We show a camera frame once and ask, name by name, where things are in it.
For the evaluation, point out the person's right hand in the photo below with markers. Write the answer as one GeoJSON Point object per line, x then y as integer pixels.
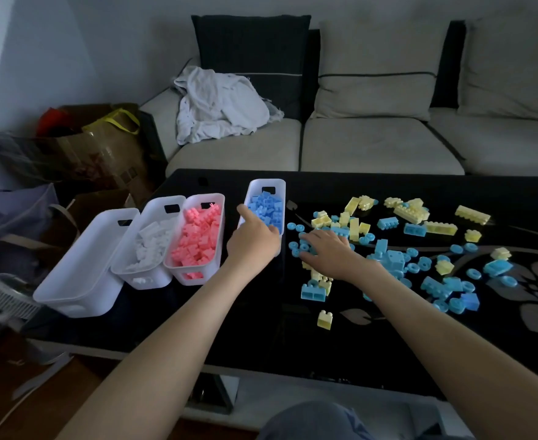
{"type": "Point", "coordinates": [338, 256]}

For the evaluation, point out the person's left hand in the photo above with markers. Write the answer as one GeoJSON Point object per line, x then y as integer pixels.
{"type": "Point", "coordinates": [253, 245]}

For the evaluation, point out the pile of colorful blocks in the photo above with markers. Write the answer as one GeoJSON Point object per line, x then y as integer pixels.
{"type": "Point", "coordinates": [411, 215]}

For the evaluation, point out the pile of white blocks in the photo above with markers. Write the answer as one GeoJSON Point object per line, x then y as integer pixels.
{"type": "Point", "coordinates": [152, 247]}

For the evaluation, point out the person's left forearm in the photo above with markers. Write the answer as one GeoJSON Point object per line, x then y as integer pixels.
{"type": "Point", "coordinates": [159, 366]}

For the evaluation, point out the person's right forearm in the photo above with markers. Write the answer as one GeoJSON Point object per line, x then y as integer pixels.
{"type": "Point", "coordinates": [461, 362]}

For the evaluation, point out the person's left leg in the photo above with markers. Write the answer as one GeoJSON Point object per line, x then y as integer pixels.
{"type": "Point", "coordinates": [315, 423]}

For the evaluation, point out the black glass coffee table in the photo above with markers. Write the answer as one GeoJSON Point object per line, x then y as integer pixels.
{"type": "Point", "coordinates": [273, 343]}

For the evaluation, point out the grey sofa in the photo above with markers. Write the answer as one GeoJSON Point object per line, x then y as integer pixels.
{"type": "Point", "coordinates": [379, 146]}

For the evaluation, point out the crumpled white cloth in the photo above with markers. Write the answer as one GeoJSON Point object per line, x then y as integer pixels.
{"type": "Point", "coordinates": [223, 105]}

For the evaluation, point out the beige back cushion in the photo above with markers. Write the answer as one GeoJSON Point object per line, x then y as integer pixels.
{"type": "Point", "coordinates": [512, 68]}
{"type": "Point", "coordinates": [379, 96]}

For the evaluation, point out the glossy brown shopping bag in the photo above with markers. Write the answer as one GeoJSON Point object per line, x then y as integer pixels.
{"type": "Point", "coordinates": [95, 160]}

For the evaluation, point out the yellow bag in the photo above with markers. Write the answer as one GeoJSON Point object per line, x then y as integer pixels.
{"type": "Point", "coordinates": [108, 121]}

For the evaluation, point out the dark back cushion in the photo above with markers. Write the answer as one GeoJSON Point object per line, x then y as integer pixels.
{"type": "Point", "coordinates": [250, 41]}

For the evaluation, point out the red object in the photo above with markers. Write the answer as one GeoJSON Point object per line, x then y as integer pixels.
{"type": "Point", "coordinates": [51, 121]}

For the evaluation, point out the purple bag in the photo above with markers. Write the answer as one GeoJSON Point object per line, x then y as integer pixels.
{"type": "Point", "coordinates": [12, 219]}

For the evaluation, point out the small white fan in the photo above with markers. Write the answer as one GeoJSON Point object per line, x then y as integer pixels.
{"type": "Point", "coordinates": [10, 295]}

